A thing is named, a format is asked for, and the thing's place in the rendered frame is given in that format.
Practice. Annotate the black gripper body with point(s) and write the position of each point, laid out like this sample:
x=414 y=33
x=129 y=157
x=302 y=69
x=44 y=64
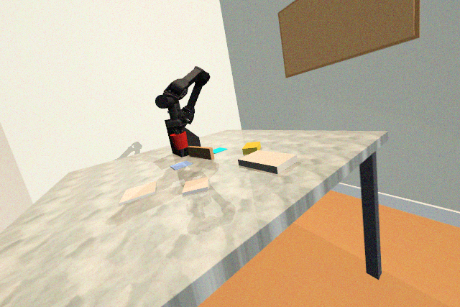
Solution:
x=174 y=118

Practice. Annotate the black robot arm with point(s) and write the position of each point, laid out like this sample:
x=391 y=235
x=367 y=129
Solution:
x=179 y=88

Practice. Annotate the brown flat bar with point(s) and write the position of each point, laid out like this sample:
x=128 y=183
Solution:
x=201 y=152

